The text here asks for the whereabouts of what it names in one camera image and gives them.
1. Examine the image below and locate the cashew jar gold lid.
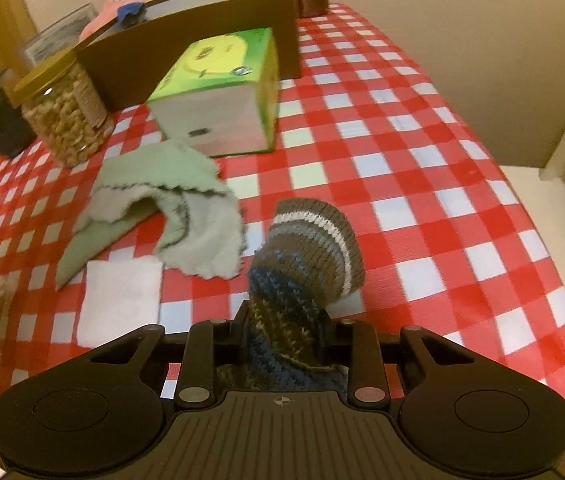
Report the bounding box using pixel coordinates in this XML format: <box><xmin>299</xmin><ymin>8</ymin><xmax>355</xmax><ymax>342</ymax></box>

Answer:
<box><xmin>14</xmin><ymin>48</ymin><xmax>114</xmax><ymax>168</ymax></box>

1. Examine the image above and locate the green grey microfibre cloth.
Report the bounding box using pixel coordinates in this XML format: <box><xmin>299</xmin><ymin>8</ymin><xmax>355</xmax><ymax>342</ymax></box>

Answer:
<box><xmin>56</xmin><ymin>141</ymin><xmax>246</xmax><ymax>289</ymax></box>

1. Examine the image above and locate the red white checkered tablecloth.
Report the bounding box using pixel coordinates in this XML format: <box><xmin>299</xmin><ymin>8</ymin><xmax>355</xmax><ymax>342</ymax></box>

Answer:
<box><xmin>0</xmin><ymin>4</ymin><xmax>565</xmax><ymax>399</ymax></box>

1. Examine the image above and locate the grey blue microfibre cloth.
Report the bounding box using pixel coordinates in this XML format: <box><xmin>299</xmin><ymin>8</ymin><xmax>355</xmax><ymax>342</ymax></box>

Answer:
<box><xmin>116</xmin><ymin>1</ymin><xmax>146</xmax><ymax>28</ymax></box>

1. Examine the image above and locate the dark glass jar green lid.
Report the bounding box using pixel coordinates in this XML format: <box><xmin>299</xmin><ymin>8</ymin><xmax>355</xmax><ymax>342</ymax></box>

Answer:
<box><xmin>0</xmin><ymin>68</ymin><xmax>36</xmax><ymax>158</ymax></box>

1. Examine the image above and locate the white tissue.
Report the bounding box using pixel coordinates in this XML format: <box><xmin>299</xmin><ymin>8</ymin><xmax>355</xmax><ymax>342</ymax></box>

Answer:
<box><xmin>76</xmin><ymin>256</ymin><xmax>163</xmax><ymax>348</ymax></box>

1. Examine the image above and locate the framed picture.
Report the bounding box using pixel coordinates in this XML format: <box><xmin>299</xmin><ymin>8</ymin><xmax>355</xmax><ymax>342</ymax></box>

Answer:
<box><xmin>19</xmin><ymin>3</ymin><xmax>97</xmax><ymax>70</ymax></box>

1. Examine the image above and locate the green tissue box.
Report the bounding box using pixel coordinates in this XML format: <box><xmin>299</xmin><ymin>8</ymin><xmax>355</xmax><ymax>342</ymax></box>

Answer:
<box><xmin>146</xmin><ymin>28</ymin><xmax>280</xmax><ymax>157</ymax></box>

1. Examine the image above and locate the striped knitted sock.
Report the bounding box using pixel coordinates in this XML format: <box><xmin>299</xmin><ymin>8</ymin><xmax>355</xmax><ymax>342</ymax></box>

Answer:
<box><xmin>216</xmin><ymin>198</ymin><xmax>366</xmax><ymax>396</ymax></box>

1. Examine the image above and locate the brown cardboard box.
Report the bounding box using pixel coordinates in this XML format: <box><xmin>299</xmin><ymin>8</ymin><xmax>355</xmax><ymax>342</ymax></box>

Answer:
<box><xmin>76</xmin><ymin>0</ymin><xmax>303</xmax><ymax>110</ymax></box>

